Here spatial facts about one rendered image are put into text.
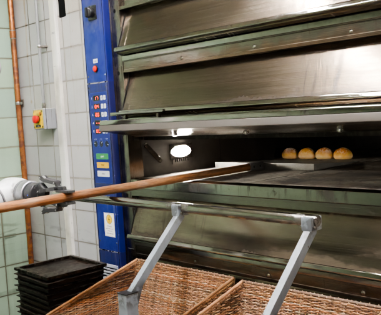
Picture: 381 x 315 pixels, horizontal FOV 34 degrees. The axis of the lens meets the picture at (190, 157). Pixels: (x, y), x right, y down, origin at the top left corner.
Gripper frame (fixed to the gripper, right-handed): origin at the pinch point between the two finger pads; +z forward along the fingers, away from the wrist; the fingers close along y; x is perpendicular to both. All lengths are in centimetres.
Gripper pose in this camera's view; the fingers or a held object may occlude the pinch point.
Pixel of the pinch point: (65, 197)
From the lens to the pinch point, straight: 206.6
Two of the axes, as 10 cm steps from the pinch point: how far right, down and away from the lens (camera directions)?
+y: 0.6, 10.0, 0.7
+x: -7.1, 0.9, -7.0
